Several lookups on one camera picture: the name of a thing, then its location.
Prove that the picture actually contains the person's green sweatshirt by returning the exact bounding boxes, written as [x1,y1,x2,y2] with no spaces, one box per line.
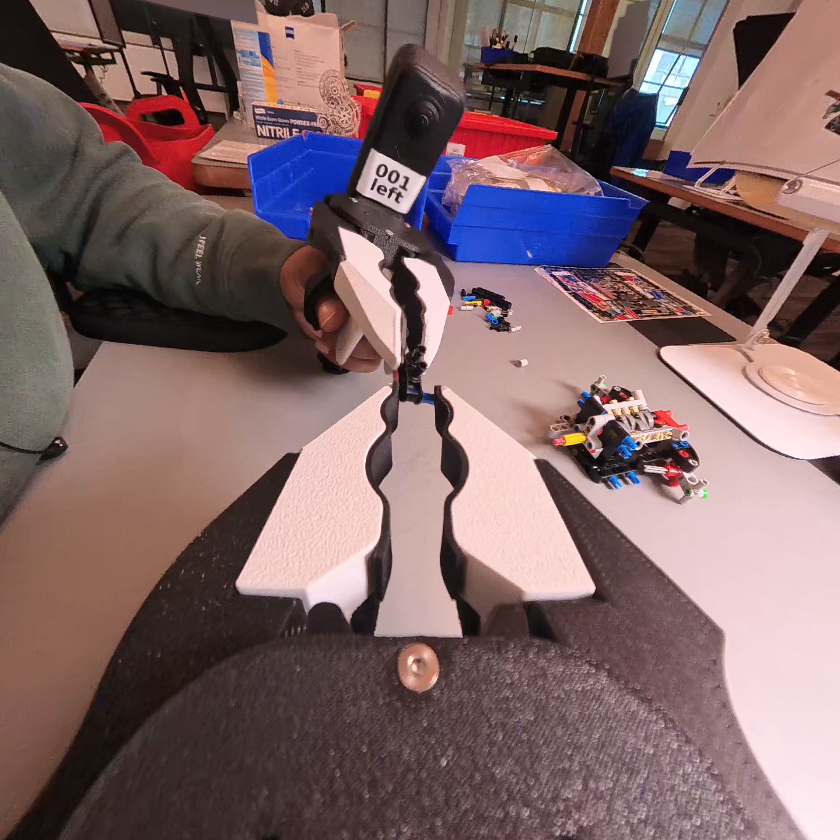
[0,190,74,526]

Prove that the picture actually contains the gear patterned card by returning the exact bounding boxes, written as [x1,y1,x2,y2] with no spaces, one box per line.
[318,69,362,139]

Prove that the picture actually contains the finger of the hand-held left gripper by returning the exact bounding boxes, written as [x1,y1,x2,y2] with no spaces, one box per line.
[402,257,454,370]
[333,228,406,373]

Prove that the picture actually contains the blue yellow printed box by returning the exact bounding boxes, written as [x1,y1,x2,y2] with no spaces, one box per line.
[231,20,273,106]

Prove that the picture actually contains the black mat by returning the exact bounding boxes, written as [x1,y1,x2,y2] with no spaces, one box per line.
[646,315,737,349]

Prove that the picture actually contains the person's left hand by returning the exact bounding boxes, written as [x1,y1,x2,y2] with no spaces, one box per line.
[281,244,385,375]

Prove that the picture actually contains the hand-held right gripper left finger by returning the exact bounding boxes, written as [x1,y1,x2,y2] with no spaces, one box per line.
[235,385,401,634]

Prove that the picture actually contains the blue white glove box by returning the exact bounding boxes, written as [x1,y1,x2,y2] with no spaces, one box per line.
[251,100,329,142]

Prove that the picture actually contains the red plastic container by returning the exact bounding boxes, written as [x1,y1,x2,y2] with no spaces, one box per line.
[79,95,217,193]

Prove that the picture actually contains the printed lego instruction booklet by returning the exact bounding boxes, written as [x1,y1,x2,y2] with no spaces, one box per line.
[535,264,713,324]

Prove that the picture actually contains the red plastic bin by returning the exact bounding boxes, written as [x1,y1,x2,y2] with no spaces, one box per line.
[354,84,559,158]

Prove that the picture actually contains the white cardboard box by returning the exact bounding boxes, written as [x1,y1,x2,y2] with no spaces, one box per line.
[256,7,355,109]

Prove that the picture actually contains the black cord with toggle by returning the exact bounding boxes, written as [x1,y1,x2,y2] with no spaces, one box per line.
[0,435,70,463]

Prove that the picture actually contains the lego car chassis assembly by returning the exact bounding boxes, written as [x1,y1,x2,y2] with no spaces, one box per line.
[550,375,711,505]

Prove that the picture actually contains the large white paper sheet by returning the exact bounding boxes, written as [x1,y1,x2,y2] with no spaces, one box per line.
[686,0,840,185]

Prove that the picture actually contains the dark blue jacket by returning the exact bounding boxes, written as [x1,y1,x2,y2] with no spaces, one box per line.
[604,88,660,161]

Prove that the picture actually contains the clear bags of parts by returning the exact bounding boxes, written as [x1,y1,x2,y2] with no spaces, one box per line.
[443,146,605,199]

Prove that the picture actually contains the blue plastic bin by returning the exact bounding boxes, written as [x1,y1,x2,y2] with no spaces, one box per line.
[247,131,431,240]
[423,154,649,266]

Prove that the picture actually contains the pile of small lego pieces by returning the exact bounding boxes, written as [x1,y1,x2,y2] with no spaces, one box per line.
[458,287,522,334]

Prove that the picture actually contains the black lego beam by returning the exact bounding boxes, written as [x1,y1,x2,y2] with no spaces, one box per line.
[394,344,437,404]

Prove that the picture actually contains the blue pencil cup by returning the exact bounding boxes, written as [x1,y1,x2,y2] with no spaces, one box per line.
[481,26,519,64]

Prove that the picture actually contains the person's left forearm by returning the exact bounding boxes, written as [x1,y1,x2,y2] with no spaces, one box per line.
[0,62,309,336]

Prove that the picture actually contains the wooden desk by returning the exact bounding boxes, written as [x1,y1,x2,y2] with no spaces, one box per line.
[610,164,840,253]
[469,59,624,132]

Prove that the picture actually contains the black chair armrest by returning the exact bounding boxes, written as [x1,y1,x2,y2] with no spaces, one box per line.
[66,289,290,353]

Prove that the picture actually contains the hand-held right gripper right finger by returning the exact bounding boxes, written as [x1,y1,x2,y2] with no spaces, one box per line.
[433,385,597,636]

